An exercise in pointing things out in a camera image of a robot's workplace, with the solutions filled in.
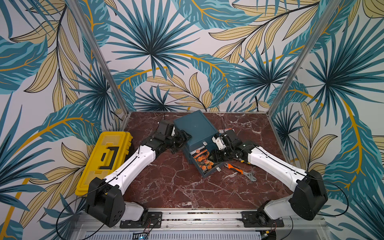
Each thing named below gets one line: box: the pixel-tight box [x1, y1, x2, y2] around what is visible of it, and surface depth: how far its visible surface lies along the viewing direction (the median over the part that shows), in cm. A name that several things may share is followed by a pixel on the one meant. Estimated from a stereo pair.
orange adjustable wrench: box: [224, 163, 257, 182], surface depth 92 cm
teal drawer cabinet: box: [173, 109, 219, 170], surface depth 85 cm
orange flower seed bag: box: [190, 146, 215, 172], surface depth 87 cm
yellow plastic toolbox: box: [75, 131, 133, 197], surface depth 81 cm
